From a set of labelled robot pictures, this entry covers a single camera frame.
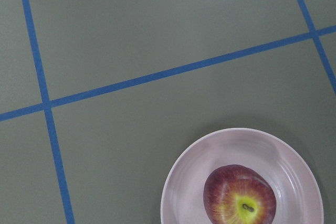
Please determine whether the pink plate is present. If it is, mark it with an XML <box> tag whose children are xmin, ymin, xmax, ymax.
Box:
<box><xmin>160</xmin><ymin>128</ymin><xmax>324</xmax><ymax>223</ymax></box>

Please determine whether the red yellow apple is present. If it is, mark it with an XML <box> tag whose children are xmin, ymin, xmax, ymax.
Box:
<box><xmin>203</xmin><ymin>165</ymin><xmax>277</xmax><ymax>223</ymax></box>

